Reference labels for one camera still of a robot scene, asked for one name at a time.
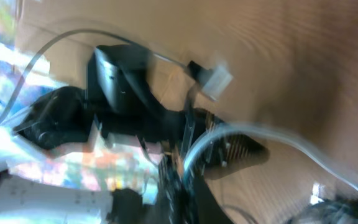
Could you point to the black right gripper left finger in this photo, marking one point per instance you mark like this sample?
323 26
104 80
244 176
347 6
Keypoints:
172 205

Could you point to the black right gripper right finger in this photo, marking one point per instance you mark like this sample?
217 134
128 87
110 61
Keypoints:
207 208

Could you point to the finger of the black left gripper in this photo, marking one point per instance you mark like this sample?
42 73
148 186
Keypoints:
229 154

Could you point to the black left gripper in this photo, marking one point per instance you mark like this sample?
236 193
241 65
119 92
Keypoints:
117 90

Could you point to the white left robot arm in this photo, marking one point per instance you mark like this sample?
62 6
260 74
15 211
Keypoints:
59 123

